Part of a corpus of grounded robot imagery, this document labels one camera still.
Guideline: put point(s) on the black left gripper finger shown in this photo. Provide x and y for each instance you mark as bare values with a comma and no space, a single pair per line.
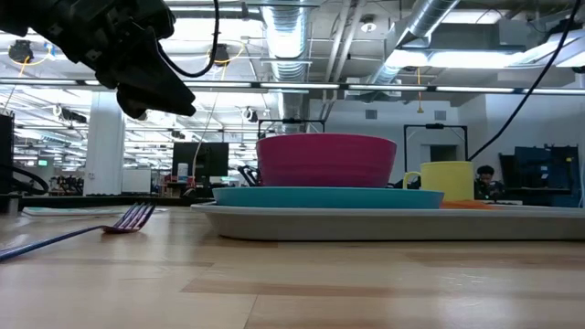
132,107
160,87

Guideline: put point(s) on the iridescent metal fork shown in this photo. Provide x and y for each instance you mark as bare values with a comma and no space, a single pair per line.
128,221

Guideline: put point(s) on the magenta plastic bowl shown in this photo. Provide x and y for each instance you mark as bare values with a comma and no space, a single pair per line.
324,160

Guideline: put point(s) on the blue plastic plate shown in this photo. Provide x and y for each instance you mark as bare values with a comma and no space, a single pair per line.
324,198

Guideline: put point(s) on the yellow plastic mug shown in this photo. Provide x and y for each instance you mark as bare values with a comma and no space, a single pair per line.
448,180

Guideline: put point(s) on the orange cloth napkin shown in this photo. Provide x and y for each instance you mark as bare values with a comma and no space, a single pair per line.
466,205

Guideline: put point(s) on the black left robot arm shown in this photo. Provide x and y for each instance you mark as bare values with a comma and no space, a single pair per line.
18,16

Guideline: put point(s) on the grey plastic tray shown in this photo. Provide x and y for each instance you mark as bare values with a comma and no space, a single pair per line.
388,225

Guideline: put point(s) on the white pillar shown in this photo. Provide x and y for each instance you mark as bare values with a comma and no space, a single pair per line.
104,146

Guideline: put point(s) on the black monitor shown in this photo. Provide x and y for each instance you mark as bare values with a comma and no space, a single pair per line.
203,160

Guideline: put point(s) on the long ceiling light strip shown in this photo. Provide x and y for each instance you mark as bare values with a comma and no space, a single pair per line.
388,88

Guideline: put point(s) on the person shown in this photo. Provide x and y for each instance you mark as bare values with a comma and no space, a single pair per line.
486,183

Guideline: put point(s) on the blue machine cabinet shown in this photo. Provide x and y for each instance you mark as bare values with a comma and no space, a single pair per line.
544,173

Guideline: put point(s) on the black ceiling camera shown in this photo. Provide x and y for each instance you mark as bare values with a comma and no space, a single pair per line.
20,50
221,54

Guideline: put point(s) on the silver ribbed ventilation duct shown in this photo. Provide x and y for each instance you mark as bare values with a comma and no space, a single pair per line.
288,41
425,18

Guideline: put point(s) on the black frame stand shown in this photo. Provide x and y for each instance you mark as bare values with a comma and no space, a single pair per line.
292,121
434,126

